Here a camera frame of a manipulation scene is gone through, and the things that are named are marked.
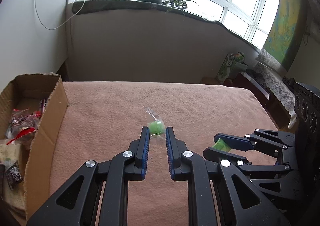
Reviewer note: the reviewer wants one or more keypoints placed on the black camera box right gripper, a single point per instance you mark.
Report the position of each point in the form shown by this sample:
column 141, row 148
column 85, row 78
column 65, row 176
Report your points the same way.
column 307, row 134

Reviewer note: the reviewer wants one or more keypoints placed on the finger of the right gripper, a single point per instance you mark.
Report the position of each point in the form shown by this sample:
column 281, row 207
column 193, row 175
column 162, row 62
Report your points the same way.
column 260, row 140
column 241, row 162

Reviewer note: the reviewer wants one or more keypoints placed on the small spider plant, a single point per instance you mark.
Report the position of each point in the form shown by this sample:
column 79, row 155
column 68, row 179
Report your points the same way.
column 173, row 5

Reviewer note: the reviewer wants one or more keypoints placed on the red clear date packet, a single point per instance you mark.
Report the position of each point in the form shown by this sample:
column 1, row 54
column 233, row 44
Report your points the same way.
column 20, row 136
column 22, row 118

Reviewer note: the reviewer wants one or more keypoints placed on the dark side table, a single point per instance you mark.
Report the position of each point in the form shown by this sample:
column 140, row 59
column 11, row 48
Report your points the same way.
column 267, row 99

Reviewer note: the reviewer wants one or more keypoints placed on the white lace cloth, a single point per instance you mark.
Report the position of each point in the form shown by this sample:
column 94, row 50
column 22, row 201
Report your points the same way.
column 273, row 74

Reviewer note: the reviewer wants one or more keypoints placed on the green printed carton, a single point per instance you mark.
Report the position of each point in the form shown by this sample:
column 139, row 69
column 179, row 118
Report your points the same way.
column 233, row 64

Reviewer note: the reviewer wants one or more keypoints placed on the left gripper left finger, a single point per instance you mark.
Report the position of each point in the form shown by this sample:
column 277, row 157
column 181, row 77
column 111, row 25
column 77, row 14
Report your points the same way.
column 97, row 193

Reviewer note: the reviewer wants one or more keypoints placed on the Snickers bar English text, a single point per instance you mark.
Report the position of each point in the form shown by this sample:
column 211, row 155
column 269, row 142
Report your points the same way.
column 43, row 104

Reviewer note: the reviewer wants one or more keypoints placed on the clear wrapper green candy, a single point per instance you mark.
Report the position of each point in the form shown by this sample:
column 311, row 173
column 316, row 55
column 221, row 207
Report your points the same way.
column 155, row 124

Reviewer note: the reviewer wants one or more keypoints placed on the clear packet of crackers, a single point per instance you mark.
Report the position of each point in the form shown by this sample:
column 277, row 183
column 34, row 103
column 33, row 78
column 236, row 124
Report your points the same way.
column 13, row 157

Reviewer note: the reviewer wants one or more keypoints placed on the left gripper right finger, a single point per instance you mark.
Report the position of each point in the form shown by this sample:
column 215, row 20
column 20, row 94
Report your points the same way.
column 218, row 192

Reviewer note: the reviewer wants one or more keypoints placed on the yellow blue map poster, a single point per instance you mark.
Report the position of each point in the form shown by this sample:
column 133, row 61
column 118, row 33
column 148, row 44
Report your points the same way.
column 286, row 34

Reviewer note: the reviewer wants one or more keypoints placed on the black small snack packet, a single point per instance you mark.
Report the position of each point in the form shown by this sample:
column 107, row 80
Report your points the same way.
column 13, row 175

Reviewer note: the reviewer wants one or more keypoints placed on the brown cardboard box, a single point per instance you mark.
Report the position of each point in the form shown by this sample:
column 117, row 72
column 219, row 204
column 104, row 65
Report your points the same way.
column 26, row 92

